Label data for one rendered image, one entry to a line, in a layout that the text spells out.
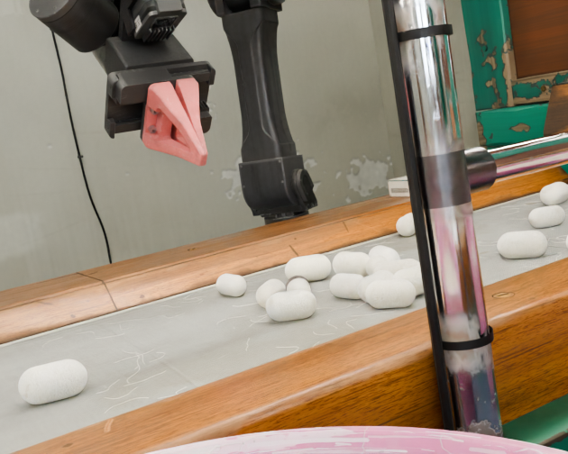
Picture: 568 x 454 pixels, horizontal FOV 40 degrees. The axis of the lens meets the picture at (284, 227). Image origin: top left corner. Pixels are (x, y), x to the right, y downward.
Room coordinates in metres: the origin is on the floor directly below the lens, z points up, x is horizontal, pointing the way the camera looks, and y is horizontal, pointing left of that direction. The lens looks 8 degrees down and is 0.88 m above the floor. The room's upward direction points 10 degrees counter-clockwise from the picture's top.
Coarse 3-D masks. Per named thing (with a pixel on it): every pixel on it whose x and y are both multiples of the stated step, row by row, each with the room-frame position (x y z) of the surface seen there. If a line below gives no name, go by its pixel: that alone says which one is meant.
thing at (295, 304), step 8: (272, 296) 0.51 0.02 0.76; (280, 296) 0.51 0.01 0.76; (288, 296) 0.51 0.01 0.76; (296, 296) 0.51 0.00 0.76; (304, 296) 0.50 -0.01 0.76; (312, 296) 0.51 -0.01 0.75; (272, 304) 0.51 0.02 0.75; (280, 304) 0.50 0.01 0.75; (288, 304) 0.50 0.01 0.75; (296, 304) 0.50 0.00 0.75; (304, 304) 0.50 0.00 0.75; (312, 304) 0.50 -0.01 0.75; (272, 312) 0.51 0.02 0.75; (280, 312) 0.50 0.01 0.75; (288, 312) 0.50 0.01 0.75; (296, 312) 0.50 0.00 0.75; (304, 312) 0.50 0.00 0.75; (312, 312) 0.51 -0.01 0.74; (280, 320) 0.51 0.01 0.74; (288, 320) 0.51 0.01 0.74
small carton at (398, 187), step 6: (390, 180) 0.88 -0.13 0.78; (396, 180) 0.87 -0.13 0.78; (402, 180) 0.86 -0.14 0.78; (390, 186) 0.88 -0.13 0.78; (396, 186) 0.87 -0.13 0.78; (402, 186) 0.87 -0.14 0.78; (390, 192) 0.88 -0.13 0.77; (396, 192) 0.88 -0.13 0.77; (402, 192) 0.87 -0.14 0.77; (408, 192) 0.86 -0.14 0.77
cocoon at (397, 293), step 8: (376, 280) 0.50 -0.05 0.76; (384, 280) 0.50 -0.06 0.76; (392, 280) 0.50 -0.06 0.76; (400, 280) 0.49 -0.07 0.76; (368, 288) 0.50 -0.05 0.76; (376, 288) 0.50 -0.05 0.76; (384, 288) 0.49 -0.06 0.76; (392, 288) 0.49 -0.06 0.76; (400, 288) 0.49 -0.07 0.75; (408, 288) 0.49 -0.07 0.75; (368, 296) 0.50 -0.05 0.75; (376, 296) 0.49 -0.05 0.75; (384, 296) 0.49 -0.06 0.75; (392, 296) 0.49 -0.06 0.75; (400, 296) 0.49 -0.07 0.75; (408, 296) 0.49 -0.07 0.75; (376, 304) 0.50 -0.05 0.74; (384, 304) 0.49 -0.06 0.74; (392, 304) 0.49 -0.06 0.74; (400, 304) 0.49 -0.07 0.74; (408, 304) 0.49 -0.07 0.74
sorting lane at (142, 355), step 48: (384, 240) 0.75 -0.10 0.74; (480, 240) 0.67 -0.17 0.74; (48, 336) 0.59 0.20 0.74; (96, 336) 0.56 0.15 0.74; (144, 336) 0.54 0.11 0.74; (192, 336) 0.51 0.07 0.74; (240, 336) 0.49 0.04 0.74; (288, 336) 0.47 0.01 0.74; (336, 336) 0.46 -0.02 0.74; (0, 384) 0.48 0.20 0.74; (96, 384) 0.44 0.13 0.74; (144, 384) 0.43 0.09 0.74; (192, 384) 0.41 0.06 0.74; (0, 432) 0.39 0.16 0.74; (48, 432) 0.37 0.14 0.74
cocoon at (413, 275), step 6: (402, 270) 0.52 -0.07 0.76; (408, 270) 0.52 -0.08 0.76; (414, 270) 0.52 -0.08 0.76; (420, 270) 0.52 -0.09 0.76; (396, 276) 0.52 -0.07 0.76; (402, 276) 0.51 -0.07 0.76; (408, 276) 0.51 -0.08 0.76; (414, 276) 0.51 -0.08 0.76; (420, 276) 0.51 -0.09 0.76; (414, 282) 0.51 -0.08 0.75; (420, 282) 0.51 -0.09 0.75; (420, 288) 0.51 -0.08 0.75; (420, 294) 0.52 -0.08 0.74
